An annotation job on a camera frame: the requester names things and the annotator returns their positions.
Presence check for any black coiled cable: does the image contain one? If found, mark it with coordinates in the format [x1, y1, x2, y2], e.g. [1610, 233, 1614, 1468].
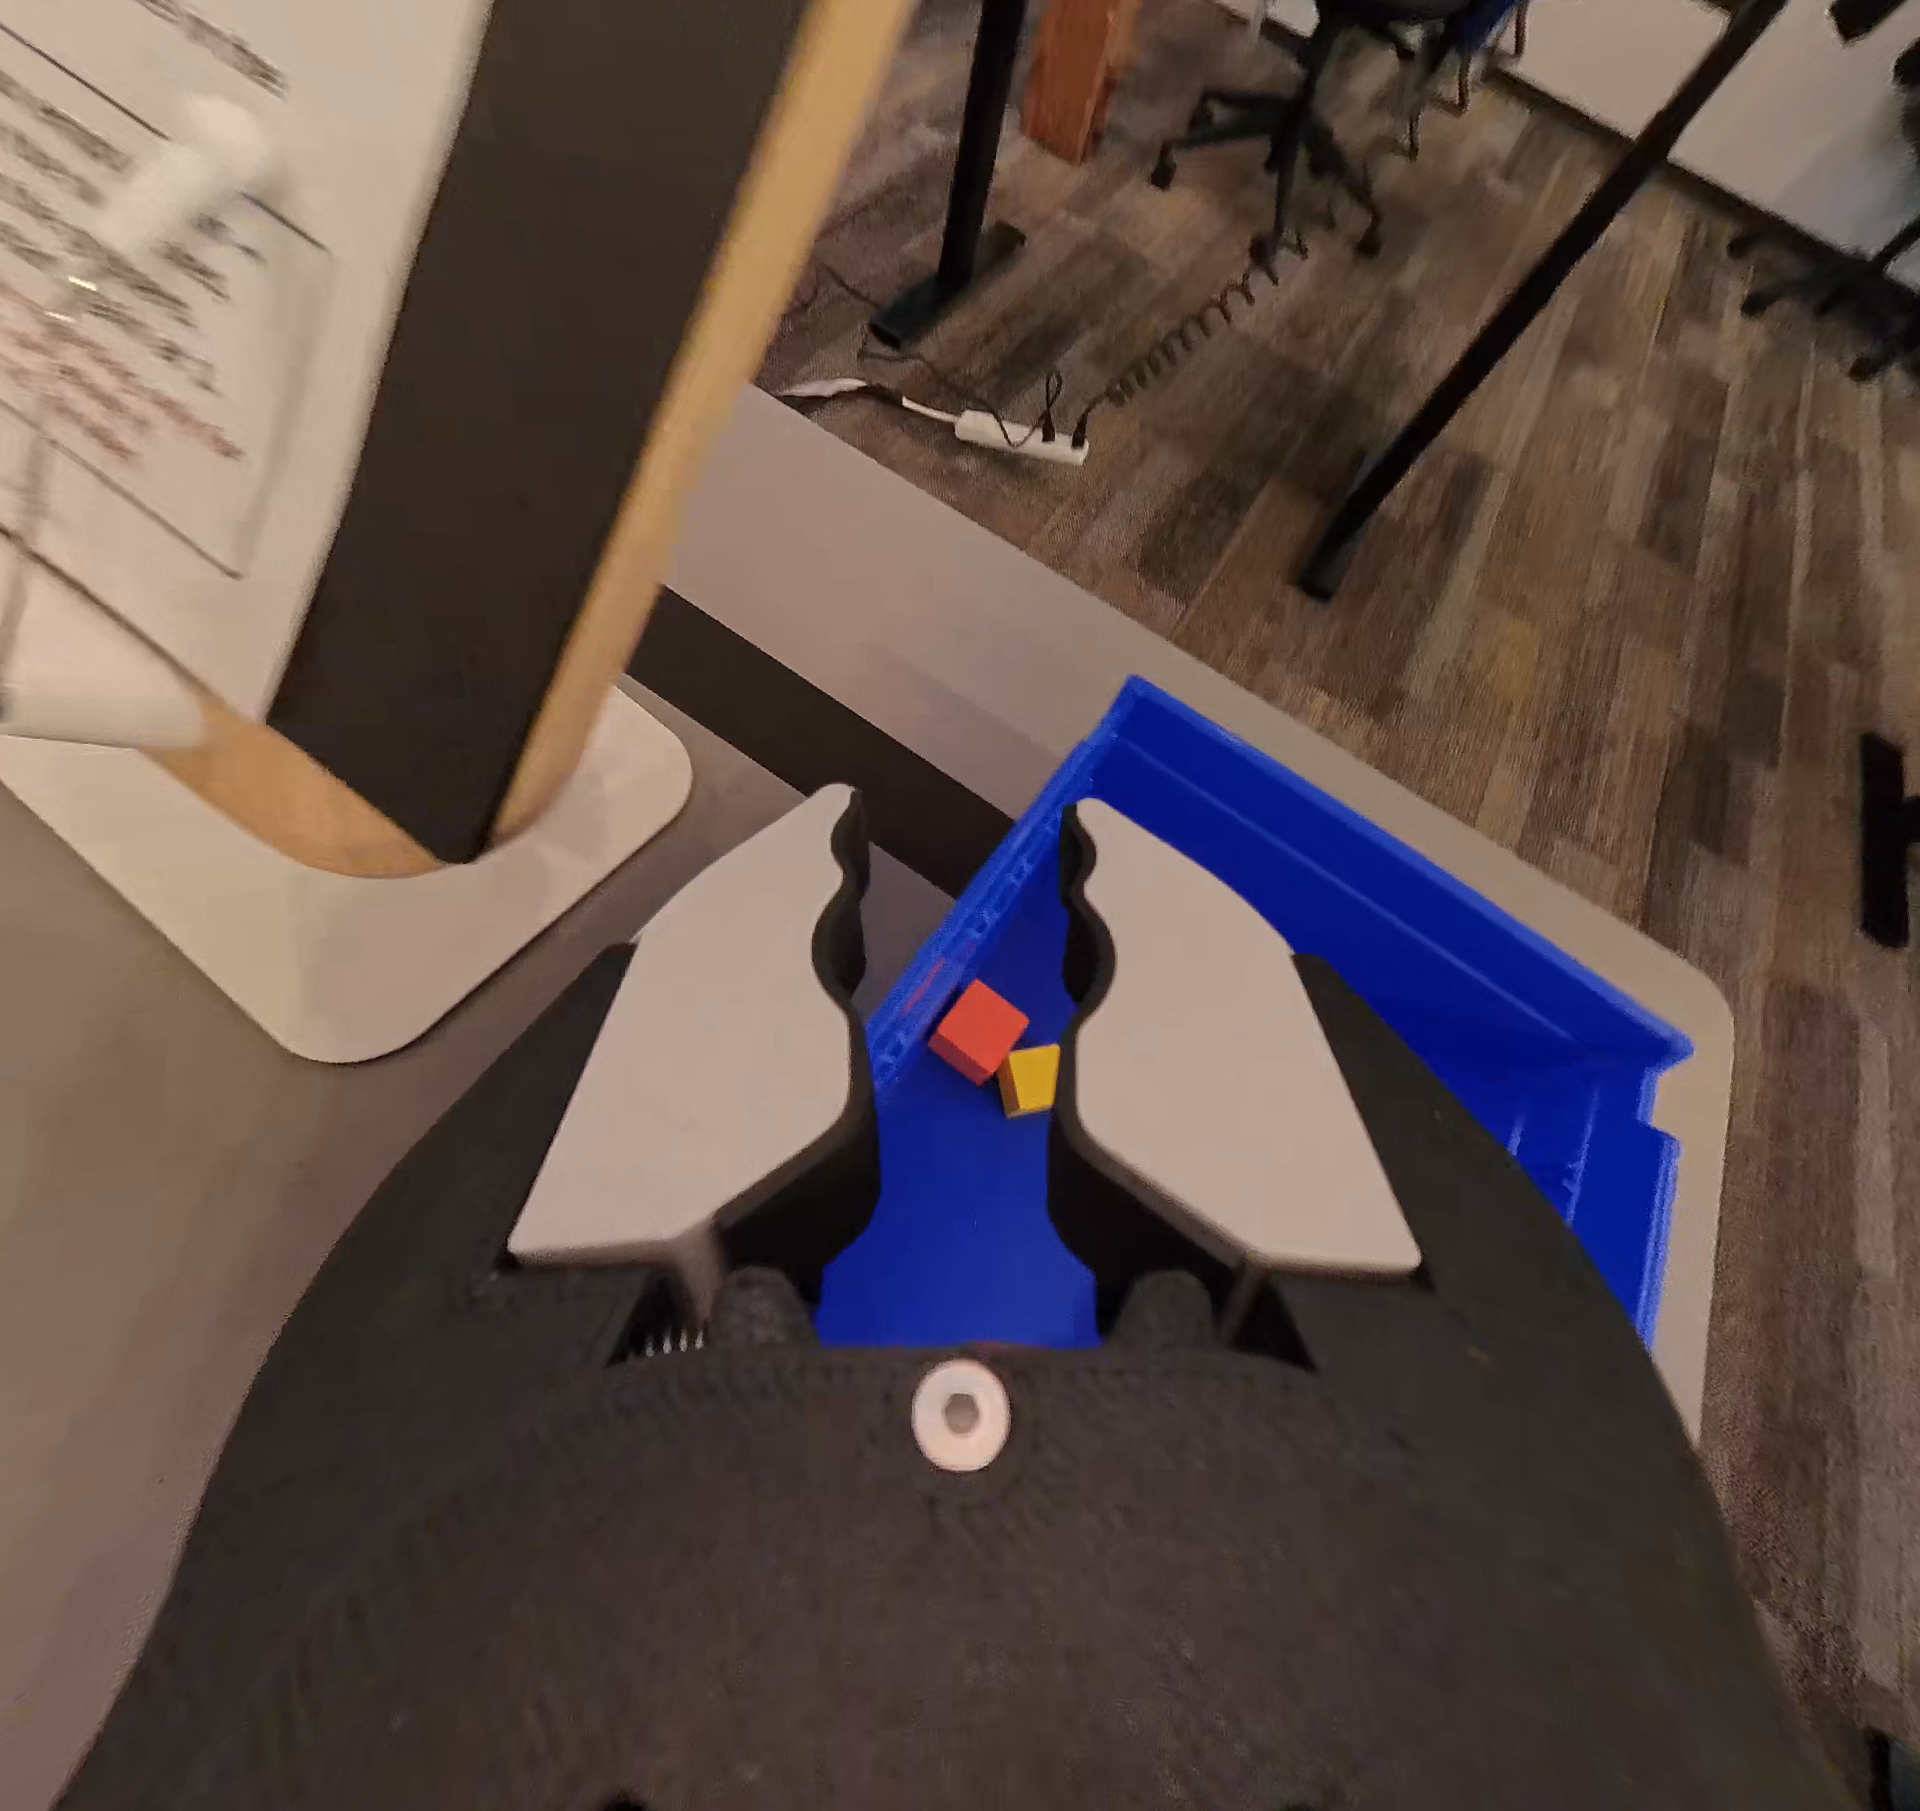
[1074, 228, 1306, 433]

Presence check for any white flat cable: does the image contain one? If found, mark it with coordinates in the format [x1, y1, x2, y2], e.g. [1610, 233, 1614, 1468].
[781, 373, 963, 422]

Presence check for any red wooden cube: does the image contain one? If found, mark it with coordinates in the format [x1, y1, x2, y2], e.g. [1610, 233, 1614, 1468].
[932, 979, 1033, 1088]

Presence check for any white power strip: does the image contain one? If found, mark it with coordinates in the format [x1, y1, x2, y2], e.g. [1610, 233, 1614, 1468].
[956, 409, 1090, 466]

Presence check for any wooden post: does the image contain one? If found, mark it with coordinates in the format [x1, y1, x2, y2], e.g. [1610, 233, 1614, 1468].
[1020, 0, 1180, 167]

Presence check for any blue plastic bin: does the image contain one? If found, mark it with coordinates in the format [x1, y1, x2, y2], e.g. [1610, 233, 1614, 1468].
[814, 673, 1698, 1354]

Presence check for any printed instruction sheet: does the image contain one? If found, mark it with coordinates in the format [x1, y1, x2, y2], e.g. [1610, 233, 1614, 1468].
[0, 0, 519, 583]

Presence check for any black angled desk leg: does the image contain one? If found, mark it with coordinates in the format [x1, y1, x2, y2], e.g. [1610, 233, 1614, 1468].
[1296, 0, 1862, 600]

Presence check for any thin black cable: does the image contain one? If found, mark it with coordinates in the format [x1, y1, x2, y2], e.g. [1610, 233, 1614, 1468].
[811, 258, 1070, 441]

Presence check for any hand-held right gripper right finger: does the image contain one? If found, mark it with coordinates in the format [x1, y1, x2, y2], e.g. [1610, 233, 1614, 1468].
[1050, 795, 1423, 1339]

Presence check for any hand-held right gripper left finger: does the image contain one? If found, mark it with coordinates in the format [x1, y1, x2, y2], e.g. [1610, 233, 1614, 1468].
[507, 784, 883, 1310]

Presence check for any wooden board stand white base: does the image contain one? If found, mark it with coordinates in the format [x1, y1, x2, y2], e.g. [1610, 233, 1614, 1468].
[0, 0, 963, 1067]

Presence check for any white page holder peg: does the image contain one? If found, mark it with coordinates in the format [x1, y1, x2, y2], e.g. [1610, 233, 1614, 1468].
[105, 94, 280, 268]

